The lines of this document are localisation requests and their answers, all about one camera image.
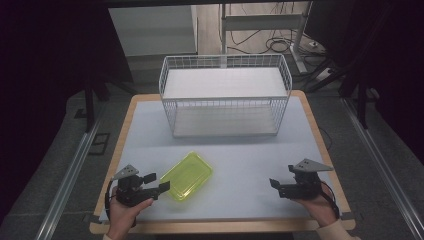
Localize white cabinet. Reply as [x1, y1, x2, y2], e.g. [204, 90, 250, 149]
[108, 4, 200, 58]

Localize yellow-green plastic tray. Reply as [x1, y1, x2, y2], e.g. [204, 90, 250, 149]
[159, 151, 214, 202]

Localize white power strip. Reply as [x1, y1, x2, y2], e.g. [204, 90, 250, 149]
[312, 67, 336, 83]

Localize black floor frame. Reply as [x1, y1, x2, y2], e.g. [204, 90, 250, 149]
[87, 132, 111, 156]

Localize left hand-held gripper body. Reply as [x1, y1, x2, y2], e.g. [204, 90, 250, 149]
[111, 164, 160, 208]

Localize black stand leg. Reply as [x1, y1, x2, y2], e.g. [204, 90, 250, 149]
[339, 63, 372, 130]
[83, 74, 112, 133]

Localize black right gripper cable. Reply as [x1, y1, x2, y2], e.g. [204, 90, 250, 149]
[320, 181, 341, 220]

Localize black floor cables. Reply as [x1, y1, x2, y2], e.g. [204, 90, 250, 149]
[229, 2, 326, 68]

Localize person's right hand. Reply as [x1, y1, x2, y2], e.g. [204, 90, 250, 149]
[293, 181, 338, 228]

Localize white wire basket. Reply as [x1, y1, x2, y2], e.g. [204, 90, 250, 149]
[158, 53, 294, 139]

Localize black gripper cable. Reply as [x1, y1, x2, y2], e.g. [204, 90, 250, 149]
[104, 179, 116, 221]
[320, 181, 341, 220]

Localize white metal desk frame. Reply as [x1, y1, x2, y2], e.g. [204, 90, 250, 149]
[219, 1, 314, 75]

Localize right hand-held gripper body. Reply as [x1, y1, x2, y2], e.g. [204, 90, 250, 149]
[277, 158, 335, 201]

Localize thin black cable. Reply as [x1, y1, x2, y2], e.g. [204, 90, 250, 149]
[319, 127, 333, 152]

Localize person's left hand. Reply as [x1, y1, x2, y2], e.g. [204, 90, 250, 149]
[106, 186, 155, 240]

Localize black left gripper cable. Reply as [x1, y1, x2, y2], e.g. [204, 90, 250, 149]
[104, 179, 116, 221]

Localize aluminium floor rail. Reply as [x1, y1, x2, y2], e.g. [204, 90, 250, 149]
[34, 108, 105, 240]
[342, 97, 424, 240]

